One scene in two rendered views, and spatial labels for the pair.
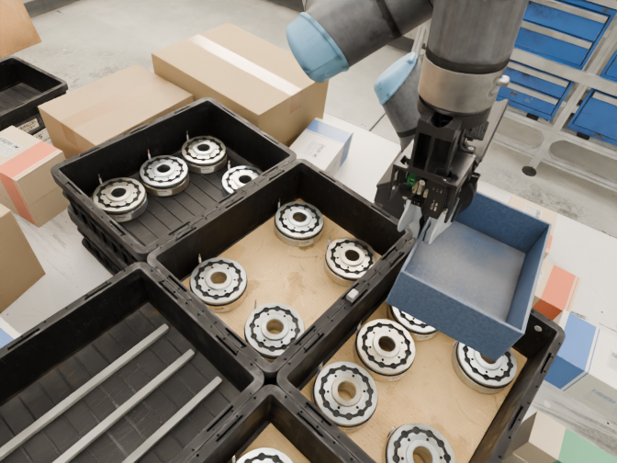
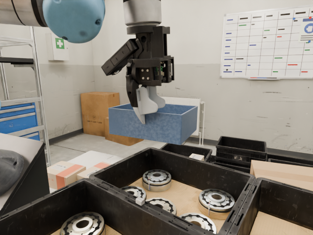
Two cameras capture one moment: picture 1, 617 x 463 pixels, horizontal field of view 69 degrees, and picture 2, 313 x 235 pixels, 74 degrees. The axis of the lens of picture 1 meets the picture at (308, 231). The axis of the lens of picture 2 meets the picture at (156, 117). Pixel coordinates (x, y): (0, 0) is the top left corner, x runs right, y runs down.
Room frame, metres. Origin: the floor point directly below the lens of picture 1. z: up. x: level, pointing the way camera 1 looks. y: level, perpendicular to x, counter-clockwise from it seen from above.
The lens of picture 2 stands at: (0.37, 0.33, 1.23)
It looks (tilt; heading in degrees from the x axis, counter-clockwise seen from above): 13 degrees down; 272
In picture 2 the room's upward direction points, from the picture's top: straight up
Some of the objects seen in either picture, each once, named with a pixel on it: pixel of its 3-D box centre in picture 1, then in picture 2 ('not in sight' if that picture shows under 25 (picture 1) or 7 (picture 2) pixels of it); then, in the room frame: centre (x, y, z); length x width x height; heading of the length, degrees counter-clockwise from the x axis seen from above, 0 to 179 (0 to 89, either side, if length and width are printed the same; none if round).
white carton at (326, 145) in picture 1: (318, 154); not in sight; (1.01, 0.01, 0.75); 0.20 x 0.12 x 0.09; 161
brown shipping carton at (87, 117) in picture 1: (124, 126); not in sight; (0.95, 0.53, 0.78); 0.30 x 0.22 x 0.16; 151
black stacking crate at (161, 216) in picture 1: (184, 184); not in sight; (0.68, 0.28, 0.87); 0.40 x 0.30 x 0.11; 146
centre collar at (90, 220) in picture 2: (352, 255); (82, 224); (0.57, -0.09, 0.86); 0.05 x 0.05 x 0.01
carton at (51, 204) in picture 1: (32, 187); not in sight; (0.72, 0.67, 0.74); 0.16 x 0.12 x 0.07; 67
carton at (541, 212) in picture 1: (522, 231); (64, 175); (0.84, -0.55, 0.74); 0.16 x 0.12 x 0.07; 159
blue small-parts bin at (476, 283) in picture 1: (471, 262); (154, 119); (0.40, -0.22, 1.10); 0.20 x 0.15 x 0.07; 158
